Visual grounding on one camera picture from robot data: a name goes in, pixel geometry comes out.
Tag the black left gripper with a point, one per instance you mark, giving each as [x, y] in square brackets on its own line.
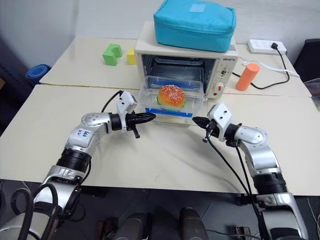
[131, 122]

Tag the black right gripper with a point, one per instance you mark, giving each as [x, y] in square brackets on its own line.
[212, 128]

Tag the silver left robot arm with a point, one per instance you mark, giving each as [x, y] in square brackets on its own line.
[80, 136]

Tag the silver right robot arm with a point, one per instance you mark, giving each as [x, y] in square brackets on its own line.
[260, 150]

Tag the clear plastic food container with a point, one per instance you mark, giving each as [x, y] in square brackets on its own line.
[172, 115]

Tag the white toaster oven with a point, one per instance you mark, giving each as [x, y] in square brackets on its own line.
[220, 67]

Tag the toy hamburger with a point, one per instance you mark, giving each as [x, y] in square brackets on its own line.
[171, 95]

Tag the yellow foam block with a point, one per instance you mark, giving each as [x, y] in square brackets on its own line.
[131, 57]

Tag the orange foam cylinder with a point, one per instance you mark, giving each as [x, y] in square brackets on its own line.
[247, 76]

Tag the green foam block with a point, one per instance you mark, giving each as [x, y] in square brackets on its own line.
[111, 55]

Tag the turquoise fabric zip bag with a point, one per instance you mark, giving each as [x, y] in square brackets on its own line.
[195, 25]

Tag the white power strip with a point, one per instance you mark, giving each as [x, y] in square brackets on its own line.
[262, 45]

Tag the dark rounded shape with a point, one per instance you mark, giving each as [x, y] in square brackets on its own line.
[133, 226]
[192, 222]

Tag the clear plastic bag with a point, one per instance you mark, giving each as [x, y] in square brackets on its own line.
[314, 92]

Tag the blue plastic roll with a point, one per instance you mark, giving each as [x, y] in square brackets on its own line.
[37, 72]

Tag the black chair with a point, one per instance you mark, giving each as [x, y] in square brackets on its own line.
[308, 60]

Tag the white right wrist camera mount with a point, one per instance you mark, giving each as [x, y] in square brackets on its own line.
[220, 115]

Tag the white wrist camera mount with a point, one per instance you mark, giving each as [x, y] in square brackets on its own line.
[220, 115]
[126, 103]

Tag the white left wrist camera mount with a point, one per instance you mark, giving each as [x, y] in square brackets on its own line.
[126, 103]

